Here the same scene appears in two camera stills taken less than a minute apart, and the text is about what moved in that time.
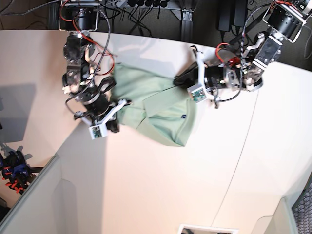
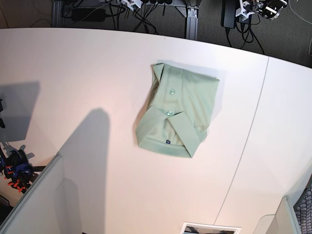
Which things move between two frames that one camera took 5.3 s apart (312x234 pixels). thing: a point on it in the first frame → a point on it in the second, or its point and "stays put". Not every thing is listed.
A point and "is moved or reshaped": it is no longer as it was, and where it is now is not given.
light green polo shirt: (157, 105) is moved or reshaped
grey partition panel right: (282, 222) stays put
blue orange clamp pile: (16, 170) stays put
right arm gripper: (104, 115) → (138, 3)
